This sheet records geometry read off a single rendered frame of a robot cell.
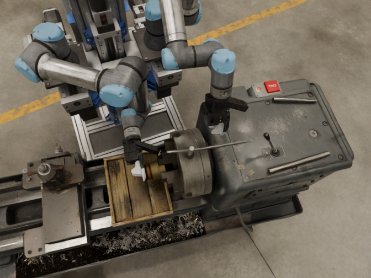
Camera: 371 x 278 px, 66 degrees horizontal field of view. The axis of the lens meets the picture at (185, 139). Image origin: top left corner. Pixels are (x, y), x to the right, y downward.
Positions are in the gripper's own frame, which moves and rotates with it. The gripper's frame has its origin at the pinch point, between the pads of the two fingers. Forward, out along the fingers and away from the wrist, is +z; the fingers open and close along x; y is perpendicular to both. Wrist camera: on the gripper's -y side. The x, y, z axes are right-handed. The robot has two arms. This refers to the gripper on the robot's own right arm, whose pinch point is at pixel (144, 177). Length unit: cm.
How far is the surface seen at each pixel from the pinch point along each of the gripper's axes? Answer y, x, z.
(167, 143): -12.1, 9.5, -10.3
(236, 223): -49, -56, 24
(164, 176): -8.4, 1.0, 1.7
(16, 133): 102, -110, -96
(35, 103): 86, -110, -124
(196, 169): -21.6, 11.7, 4.7
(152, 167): -3.8, 2.1, -3.2
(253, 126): -50, 16, -8
